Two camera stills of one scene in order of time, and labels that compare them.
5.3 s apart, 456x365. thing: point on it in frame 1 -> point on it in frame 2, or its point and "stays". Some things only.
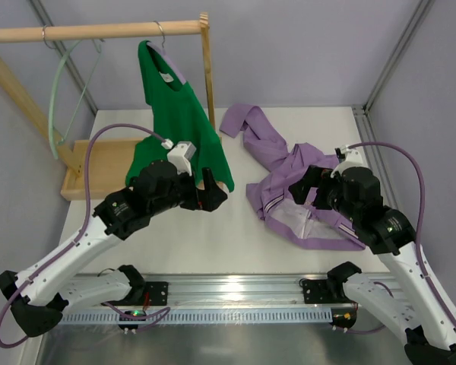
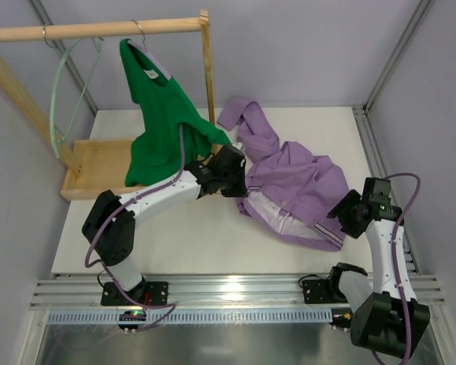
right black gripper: [318, 188] -> [342, 211]
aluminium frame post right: [362, 111] stays
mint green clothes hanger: [52, 127] stays
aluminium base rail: [237, 291] stays
